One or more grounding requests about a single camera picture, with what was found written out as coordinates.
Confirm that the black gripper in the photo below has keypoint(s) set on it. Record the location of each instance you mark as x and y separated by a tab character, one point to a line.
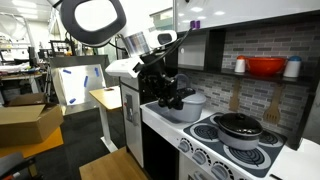
158	81

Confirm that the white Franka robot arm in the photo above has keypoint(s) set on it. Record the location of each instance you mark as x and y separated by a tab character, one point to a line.
96	16

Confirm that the grey pot with black lid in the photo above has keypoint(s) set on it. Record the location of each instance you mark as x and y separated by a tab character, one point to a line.
238	131

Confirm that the grey stovetop panel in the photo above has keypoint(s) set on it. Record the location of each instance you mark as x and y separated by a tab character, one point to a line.
266	160

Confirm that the grey toy sink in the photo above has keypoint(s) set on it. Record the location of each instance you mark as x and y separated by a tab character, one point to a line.
153	108

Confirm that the grey stove knob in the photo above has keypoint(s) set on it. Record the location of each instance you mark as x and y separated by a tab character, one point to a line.
199	156
184	146
220	171

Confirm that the grey fridge door with dispenser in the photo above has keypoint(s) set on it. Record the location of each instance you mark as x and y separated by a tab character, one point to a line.
131	140

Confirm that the small dark flat object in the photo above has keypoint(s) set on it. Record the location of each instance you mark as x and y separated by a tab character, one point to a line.
109	89

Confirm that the light wooden desk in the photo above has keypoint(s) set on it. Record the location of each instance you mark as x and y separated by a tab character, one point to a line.
106	98

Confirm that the wooden spatula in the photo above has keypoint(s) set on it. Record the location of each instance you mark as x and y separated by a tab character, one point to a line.
234	103

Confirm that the blue tape strip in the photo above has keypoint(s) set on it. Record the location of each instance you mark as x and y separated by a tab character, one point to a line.
86	81
67	71
97	72
72	100

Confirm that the white shaker orange cap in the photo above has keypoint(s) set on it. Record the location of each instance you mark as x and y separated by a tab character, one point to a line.
240	65

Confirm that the small purple block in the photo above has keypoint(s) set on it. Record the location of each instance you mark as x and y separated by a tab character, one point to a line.
197	24
192	24

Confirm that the wooden floor platform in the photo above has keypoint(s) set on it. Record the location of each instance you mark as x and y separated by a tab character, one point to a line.
110	166

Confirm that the silver metal panel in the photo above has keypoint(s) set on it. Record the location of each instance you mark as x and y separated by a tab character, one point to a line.
76	90

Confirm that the red plastic bowl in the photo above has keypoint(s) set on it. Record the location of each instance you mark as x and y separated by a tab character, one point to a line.
266	65

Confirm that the wooden slotted turner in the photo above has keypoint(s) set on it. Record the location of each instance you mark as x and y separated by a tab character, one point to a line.
273	113

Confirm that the black white toy kitchen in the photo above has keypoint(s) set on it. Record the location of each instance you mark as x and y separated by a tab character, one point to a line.
266	36

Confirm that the white glossy board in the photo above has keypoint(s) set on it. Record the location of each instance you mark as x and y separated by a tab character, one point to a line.
250	10

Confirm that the white shaker blue cap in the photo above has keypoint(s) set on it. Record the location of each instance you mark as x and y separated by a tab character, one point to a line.
292	68

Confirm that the orange floor mat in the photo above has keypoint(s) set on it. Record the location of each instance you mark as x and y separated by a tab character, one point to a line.
33	148

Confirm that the brown cardboard box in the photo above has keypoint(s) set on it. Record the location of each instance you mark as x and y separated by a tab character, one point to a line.
26	126

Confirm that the cluttered background desk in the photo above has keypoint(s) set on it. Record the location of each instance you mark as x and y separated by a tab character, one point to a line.
16	77

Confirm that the black grey chair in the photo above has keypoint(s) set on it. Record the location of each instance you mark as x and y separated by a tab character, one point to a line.
13	163

